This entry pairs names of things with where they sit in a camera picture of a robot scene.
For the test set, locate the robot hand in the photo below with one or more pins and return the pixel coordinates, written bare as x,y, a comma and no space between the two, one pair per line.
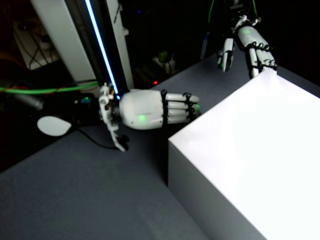
250,37
142,107

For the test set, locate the large white box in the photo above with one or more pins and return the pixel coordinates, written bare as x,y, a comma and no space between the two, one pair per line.
250,150

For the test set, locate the white column with blue light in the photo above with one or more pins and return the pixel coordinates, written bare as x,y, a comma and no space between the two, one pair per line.
75,37

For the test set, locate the grey table cloth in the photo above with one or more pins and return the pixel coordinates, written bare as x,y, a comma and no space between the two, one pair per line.
75,187

